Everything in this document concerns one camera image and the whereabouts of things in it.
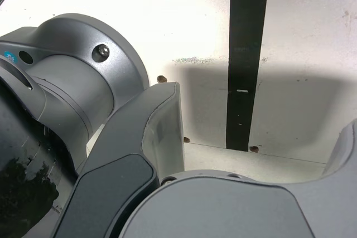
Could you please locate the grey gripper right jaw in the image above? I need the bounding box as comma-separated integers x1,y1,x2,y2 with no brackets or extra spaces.
118,118,357,238

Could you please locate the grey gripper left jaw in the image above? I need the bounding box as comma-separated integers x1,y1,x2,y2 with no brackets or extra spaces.
52,81,186,238

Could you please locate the black tape strip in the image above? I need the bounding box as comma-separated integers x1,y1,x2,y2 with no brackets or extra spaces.
225,0,271,152

